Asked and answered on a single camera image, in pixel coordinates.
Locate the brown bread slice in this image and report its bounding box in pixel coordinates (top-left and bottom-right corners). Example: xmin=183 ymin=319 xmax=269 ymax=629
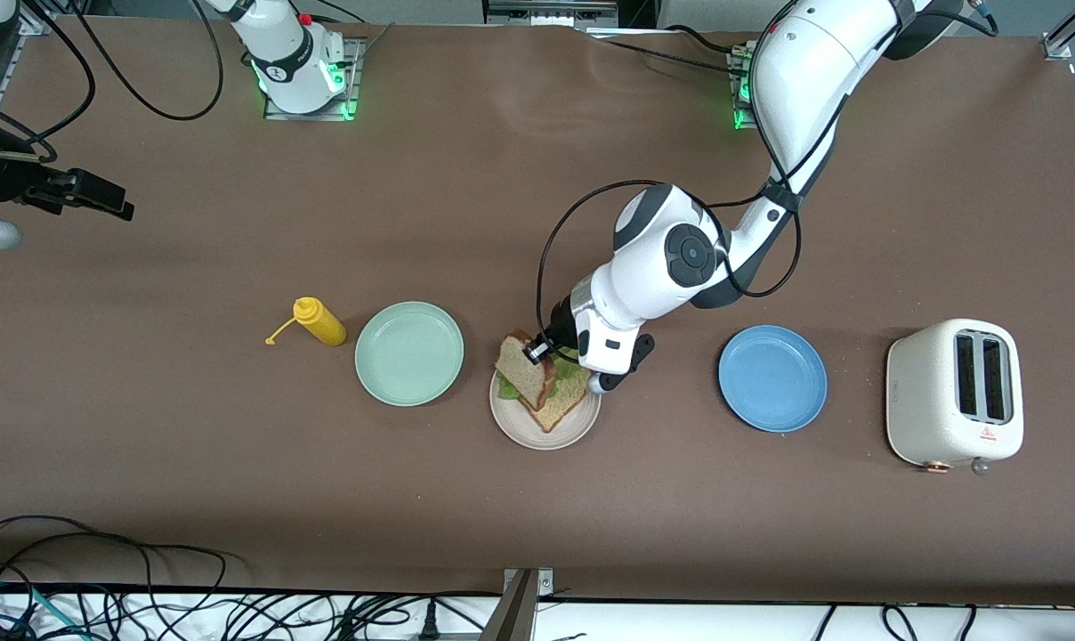
xmin=494 ymin=331 xmax=558 ymax=412
xmin=517 ymin=358 xmax=597 ymax=434

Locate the green lettuce leaf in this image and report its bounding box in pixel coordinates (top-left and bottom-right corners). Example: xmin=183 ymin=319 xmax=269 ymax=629
xmin=497 ymin=349 xmax=592 ymax=402

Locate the yellow mustard squeeze bottle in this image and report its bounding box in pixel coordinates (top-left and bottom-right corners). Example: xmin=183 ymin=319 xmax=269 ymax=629
xmin=265 ymin=296 xmax=348 ymax=347

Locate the beige plate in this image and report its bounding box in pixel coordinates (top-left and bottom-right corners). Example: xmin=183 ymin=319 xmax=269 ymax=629
xmin=489 ymin=356 xmax=602 ymax=451

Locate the mint green plate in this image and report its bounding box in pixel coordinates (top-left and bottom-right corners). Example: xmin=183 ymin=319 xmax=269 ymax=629
xmin=354 ymin=301 xmax=465 ymax=408

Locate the blue plate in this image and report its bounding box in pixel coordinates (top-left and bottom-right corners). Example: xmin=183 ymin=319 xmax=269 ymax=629
xmin=717 ymin=324 xmax=829 ymax=434

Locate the white toaster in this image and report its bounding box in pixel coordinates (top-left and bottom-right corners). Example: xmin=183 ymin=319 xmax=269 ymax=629
xmin=885 ymin=318 xmax=1026 ymax=476

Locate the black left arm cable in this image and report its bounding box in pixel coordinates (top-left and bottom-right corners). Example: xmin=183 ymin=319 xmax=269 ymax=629
xmin=535 ymin=0 xmax=999 ymax=344

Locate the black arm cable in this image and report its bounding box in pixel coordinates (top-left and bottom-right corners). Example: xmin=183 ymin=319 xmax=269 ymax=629
xmin=535 ymin=0 xmax=999 ymax=344
xmin=0 ymin=0 xmax=227 ymax=166

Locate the aluminium side frame rail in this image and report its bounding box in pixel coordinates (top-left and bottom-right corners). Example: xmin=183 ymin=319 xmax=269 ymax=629
xmin=0 ymin=9 xmax=58 ymax=121

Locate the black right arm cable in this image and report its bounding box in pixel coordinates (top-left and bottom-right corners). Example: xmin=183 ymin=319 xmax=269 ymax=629
xmin=0 ymin=0 xmax=227 ymax=166

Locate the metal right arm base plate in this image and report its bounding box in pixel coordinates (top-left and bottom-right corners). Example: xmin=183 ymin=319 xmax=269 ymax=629
xmin=263 ymin=37 xmax=367 ymax=122

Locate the grey metal table bracket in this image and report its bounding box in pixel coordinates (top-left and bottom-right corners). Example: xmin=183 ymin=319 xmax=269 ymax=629
xmin=480 ymin=567 xmax=556 ymax=641

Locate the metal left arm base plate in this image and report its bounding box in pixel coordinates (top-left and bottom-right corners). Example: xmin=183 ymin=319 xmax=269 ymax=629
xmin=729 ymin=49 xmax=763 ymax=133

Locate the black cable on table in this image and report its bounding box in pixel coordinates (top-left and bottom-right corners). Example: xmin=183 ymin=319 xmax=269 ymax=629
xmin=582 ymin=25 xmax=752 ymax=77

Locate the dark metal equipment frame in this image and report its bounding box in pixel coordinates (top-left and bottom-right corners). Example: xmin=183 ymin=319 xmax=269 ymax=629
xmin=482 ymin=0 xmax=620 ymax=29

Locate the black looped floor cable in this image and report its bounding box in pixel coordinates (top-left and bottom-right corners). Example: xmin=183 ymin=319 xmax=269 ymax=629
xmin=0 ymin=515 xmax=229 ymax=624

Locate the teal floor cable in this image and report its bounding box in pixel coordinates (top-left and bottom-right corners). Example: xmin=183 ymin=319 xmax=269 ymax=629
xmin=0 ymin=579 xmax=85 ymax=641

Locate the aluminium profile rail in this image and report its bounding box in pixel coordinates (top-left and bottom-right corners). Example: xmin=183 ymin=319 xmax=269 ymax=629
xmin=1040 ymin=0 xmax=1075 ymax=61

